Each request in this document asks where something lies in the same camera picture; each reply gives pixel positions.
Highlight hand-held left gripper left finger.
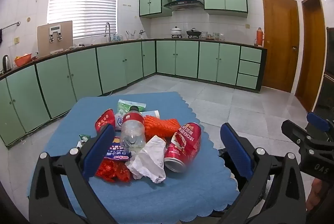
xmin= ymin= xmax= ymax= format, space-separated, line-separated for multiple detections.
xmin=28 ymin=123 xmax=116 ymax=224

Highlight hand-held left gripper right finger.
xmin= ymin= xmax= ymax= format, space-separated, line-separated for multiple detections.
xmin=220 ymin=123 xmax=306 ymax=224

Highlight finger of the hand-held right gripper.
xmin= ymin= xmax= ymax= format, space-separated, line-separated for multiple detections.
xmin=306 ymin=112 xmax=331 ymax=133
xmin=281 ymin=120 xmax=315 ymax=155

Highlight blue and red snack packet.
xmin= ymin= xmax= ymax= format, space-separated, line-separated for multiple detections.
xmin=103 ymin=136 xmax=131 ymax=160

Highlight small green white packet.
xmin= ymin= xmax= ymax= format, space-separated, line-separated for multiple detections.
xmin=77 ymin=134 xmax=90 ymax=149

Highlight red snack wrapper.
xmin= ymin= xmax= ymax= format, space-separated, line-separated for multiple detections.
xmin=95 ymin=159 xmax=131 ymax=183

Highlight red paper cup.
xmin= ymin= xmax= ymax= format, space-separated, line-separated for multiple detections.
xmin=94 ymin=108 xmax=116 ymax=136

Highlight white bag with blue print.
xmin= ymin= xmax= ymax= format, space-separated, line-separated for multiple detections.
xmin=115 ymin=114 xmax=126 ymax=132

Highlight clear bottle with red label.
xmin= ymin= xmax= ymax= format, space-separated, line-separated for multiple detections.
xmin=120 ymin=106 xmax=147 ymax=153

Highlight white tissue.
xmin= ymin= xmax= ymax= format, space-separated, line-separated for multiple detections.
xmin=127 ymin=135 xmax=167 ymax=184

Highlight green plastic bag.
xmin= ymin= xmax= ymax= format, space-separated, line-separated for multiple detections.
xmin=116 ymin=99 xmax=147 ymax=116

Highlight red drink can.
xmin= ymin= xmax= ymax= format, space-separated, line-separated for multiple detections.
xmin=164 ymin=122 xmax=202 ymax=173

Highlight orange foam net sleeve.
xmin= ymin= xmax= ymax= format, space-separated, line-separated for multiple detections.
xmin=143 ymin=115 xmax=181 ymax=141

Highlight person's right hand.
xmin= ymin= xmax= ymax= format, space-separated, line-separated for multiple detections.
xmin=306 ymin=176 xmax=325 ymax=212

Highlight blue scalloped table mat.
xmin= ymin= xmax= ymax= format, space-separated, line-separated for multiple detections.
xmin=27 ymin=92 xmax=240 ymax=216

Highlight green base cabinets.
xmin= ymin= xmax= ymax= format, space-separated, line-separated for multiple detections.
xmin=0 ymin=40 xmax=268 ymax=147

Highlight wooden door with knob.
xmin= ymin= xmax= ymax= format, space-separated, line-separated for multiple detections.
xmin=262 ymin=0 xmax=300 ymax=93

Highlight red thermos flask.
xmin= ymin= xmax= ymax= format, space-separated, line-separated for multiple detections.
xmin=255 ymin=28 xmax=265 ymax=47

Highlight orange plastic basin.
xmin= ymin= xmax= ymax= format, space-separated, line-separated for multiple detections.
xmin=14 ymin=53 xmax=33 ymax=67

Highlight metal sink faucet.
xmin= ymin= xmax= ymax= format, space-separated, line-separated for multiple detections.
xmin=104 ymin=22 xmax=112 ymax=43

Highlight brown cardboard panel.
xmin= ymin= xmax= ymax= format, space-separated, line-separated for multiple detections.
xmin=37 ymin=21 xmax=73 ymax=57

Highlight black wok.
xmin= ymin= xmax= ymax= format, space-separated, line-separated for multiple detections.
xmin=186 ymin=28 xmax=202 ymax=38

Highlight white cooking pot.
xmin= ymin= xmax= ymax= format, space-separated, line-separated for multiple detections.
xmin=170 ymin=26 xmax=183 ymax=38

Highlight white window blind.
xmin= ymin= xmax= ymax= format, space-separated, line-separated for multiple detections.
xmin=47 ymin=0 xmax=120 ymax=39

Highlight black range hood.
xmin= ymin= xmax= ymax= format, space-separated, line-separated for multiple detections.
xmin=163 ymin=0 xmax=204 ymax=11

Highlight metal towel rail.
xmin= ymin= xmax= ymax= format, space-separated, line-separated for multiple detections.
xmin=0 ymin=21 xmax=21 ymax=31

